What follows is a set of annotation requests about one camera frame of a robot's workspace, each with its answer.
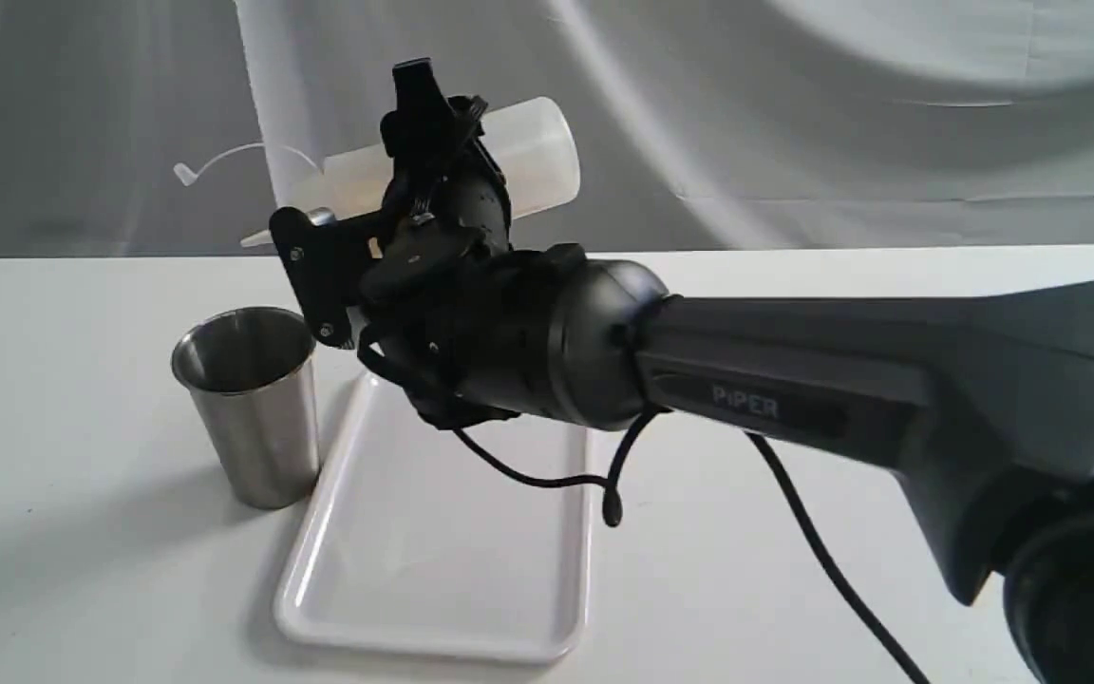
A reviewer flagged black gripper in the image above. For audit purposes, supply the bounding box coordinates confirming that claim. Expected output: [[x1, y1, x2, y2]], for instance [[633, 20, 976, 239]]
[[357, 58, 511, 314]]

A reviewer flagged plastic squeeze bottle with oil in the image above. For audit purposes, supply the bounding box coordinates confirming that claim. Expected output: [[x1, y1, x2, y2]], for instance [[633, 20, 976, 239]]
[[171, 97, 581, 219]]

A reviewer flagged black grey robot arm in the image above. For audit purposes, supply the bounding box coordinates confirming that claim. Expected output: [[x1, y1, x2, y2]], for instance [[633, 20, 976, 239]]
[[357, 58, 1094, 683]]

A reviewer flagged stainless steel cup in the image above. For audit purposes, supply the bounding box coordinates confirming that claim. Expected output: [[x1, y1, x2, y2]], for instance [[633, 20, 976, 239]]
[[170, 306, 322, 510]]

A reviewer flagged grey backdrop cloth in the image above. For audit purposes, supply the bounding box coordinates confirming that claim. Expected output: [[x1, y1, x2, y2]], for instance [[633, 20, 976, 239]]
[[0, 1, 1094, 258]]

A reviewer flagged white rectangular plastic tray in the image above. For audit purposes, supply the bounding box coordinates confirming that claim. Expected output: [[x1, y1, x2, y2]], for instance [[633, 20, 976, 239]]
[[274, 373, 594, 665]]

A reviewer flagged black cable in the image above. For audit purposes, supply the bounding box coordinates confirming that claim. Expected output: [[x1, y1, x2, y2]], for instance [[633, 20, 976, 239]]
[[354, 323, 933, 684]]

